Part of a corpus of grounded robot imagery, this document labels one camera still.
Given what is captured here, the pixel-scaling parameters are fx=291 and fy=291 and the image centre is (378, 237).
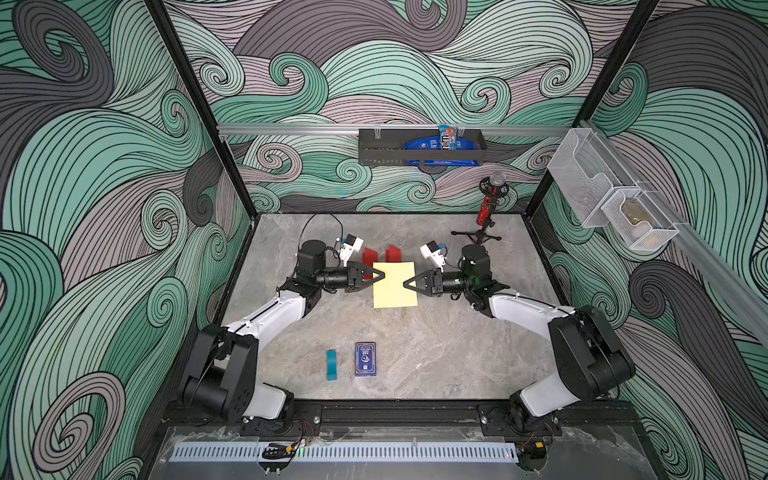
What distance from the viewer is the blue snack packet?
91 cm

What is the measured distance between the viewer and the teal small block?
2.67 ft

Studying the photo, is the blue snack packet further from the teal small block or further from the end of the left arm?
the teal small block

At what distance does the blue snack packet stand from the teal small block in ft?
2.05

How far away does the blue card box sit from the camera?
812 millimetres

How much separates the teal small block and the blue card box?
2.3 inches
